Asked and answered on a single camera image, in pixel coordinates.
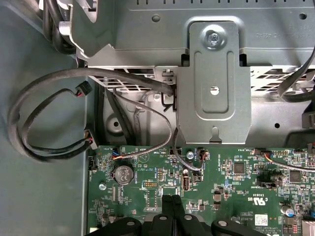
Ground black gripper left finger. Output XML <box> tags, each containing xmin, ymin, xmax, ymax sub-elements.
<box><xmin>85</xmin><ymin>194</ymin><xmax>176</xmax><ymax>236</ymax></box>

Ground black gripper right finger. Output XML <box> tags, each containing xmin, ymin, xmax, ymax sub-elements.
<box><xmin>172</xmin><ymin>194</ymin><xmax>268</xmax><ymax>236</ymax></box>

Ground internal USB port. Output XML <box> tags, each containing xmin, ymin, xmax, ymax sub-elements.
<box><xmin>181</xmin><ymin>175</ymin><xmax>192</xmax><ymax>192</ymax></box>

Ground green motherboard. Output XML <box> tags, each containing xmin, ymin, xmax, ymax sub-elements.
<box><xmin>86</xmin><ymin>145</ymin><xmax>315</xmax><ymax>236</ymax></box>

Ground coin cell battery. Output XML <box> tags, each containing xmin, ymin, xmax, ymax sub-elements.
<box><xmin>112</xmin><ymin>164</ymin><xmax>135</xmax><ymax>185</ymax></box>

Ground white barcode label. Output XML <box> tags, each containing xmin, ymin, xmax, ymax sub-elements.
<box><xmin>254</xmin><ymin>213</ymin><xmax>271</xmax><ymax>226</ymax></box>

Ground metal drive cage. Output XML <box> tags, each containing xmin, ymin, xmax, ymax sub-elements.
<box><xmin>73</xmin><ymin>0</ymin><xmax>315</xmax><ymax>148</ymax></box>

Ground silver capacitor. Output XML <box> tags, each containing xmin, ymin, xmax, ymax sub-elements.
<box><xmin>280</xmin><ymin>204</ymin><xmax>294</xmax><ymax>218</ymax></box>

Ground black PC case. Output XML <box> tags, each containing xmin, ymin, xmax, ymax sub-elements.
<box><xmin>0</xmin><ymin>0</ymin><xmax>315</xmax><ymax>236</ymax></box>

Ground silver cage screw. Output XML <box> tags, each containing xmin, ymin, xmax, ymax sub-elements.
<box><xmin>200</xmin><ymin>26</ymin><xmax>227</xmax><ymax>51</ymax></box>

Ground thin dark wire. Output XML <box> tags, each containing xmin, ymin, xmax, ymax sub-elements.
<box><xmin>172</xmin><ymin>127</ymin><xmax>205</xmax><ymax>173</ymax></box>

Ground thin grey wire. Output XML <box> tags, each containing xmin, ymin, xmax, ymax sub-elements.
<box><xmin>113</xmin><ymin>92</ymin><xmax>173</xmax><ymax>160</ymax></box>

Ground thin pale wire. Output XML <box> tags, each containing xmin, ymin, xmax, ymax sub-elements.
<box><xmin>264</xmin><ymin>153</ymin><xmax>315</xmax><ymax>172</ymax></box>

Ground thin black looped cable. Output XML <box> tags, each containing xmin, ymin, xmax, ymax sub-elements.
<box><xmin>21</xmin><ymin>82</ymin><xmax>98</xmax><ymax>153</ymax></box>

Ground thick black looped cable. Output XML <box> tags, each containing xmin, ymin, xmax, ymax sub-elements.
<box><xmin>6</xmin><ymin>67</ymin><xmax>174</xmax><ymax>163</ymax></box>

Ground black cable bundle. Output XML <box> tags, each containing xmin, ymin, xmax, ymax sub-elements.
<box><xmin>40</xmin><ymin>0</ymin><xmax>79</xmax><ymax>55</ymax></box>

